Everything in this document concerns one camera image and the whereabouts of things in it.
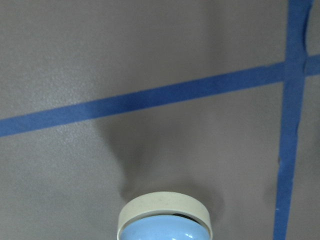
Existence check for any blue tape line crosswise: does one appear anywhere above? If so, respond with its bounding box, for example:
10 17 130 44
0 53 320 138

